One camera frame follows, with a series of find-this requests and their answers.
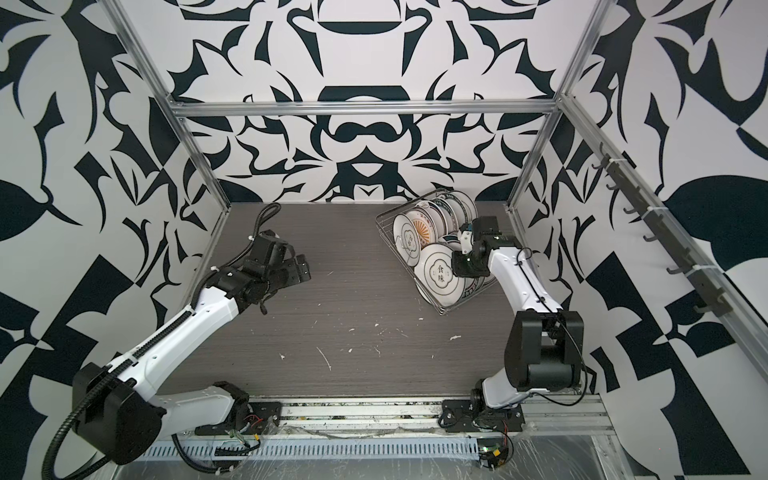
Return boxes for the white plate green clover outline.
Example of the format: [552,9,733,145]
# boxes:
[414,243,471,307]

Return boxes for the wire dish rack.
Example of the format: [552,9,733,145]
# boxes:
[375,188,496,315]

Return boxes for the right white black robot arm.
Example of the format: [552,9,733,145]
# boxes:
[451,216,586,410]

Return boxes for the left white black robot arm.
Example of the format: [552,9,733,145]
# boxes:
[71,230,311,465]

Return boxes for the white plate rear stack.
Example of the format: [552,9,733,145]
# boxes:
[442,190,478,226]

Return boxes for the white plate orange sunburst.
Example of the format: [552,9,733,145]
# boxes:
[412,201,446,245]

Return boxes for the white plate clover front left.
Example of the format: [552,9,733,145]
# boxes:
[393,214,421,267]

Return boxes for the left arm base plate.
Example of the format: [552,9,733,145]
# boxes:
[195,401,283,436]

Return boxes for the aluminium frame crossbar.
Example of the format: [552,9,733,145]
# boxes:
[169,99,556,118]

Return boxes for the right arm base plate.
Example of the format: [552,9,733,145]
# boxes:
[437,399,525,433]

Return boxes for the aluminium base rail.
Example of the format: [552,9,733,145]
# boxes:
[104,392,616,442]

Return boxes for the white slotted cable duct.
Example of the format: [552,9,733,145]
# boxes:
[119,437,481,462]

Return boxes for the wall hook rail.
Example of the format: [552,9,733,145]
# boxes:
[594,144,733,317]

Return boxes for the black corrugated cable conduit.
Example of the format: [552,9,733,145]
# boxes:
[40,359,136,480]

